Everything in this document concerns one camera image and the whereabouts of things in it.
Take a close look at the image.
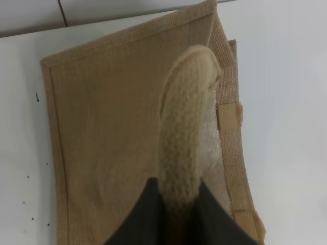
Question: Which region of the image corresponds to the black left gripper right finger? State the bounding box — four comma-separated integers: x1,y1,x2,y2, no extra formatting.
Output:
188,182,257,245

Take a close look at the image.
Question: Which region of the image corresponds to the brown linen tote bag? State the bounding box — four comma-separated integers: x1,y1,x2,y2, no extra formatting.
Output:
41,1,266,244

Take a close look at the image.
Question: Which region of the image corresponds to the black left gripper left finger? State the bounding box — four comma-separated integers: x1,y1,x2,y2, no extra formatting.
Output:
105,178,166,245

